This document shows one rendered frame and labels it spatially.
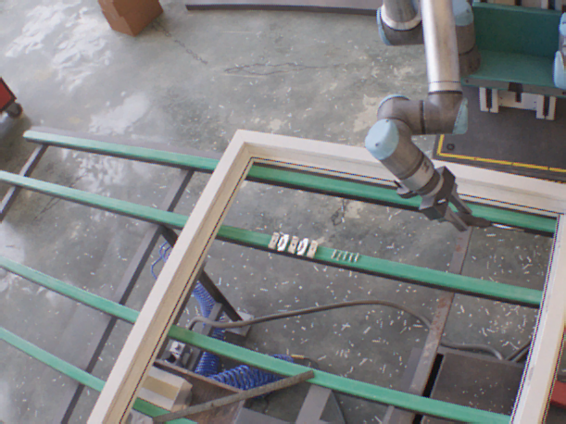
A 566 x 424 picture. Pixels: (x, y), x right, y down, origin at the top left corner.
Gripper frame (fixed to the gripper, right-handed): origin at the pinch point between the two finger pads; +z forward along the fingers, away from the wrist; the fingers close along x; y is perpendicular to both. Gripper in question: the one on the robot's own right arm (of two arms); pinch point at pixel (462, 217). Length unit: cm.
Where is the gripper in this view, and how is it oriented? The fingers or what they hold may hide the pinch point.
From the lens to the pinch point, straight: 156.8
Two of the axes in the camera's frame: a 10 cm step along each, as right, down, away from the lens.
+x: 3.9, -7.8, 4.9
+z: 7.3, 5.9, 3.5
